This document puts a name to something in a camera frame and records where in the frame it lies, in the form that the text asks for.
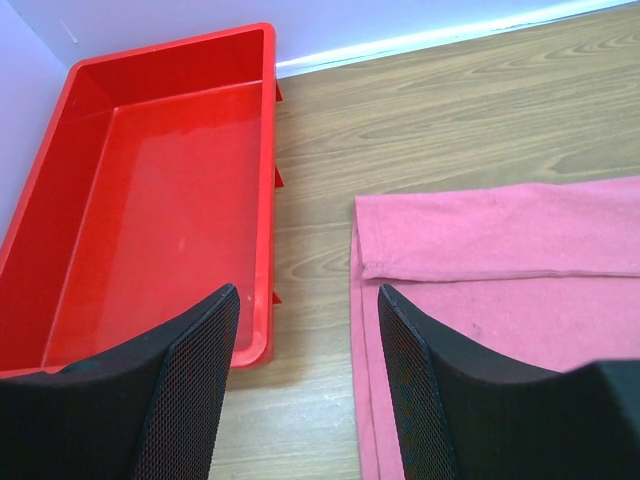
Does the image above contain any pink t-shirt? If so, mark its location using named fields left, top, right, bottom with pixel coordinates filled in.
left=350, top=177, right=639, bottom=479

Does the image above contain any red plastic bin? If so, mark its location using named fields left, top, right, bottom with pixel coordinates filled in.
left=1, top=23, right=282, bottom=378

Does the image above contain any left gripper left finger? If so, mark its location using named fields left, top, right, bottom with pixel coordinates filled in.
left=1, top=284, right=240, bottom=479

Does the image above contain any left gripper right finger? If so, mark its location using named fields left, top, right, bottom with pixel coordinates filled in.
left=378, top=284, right=639, bottom=479

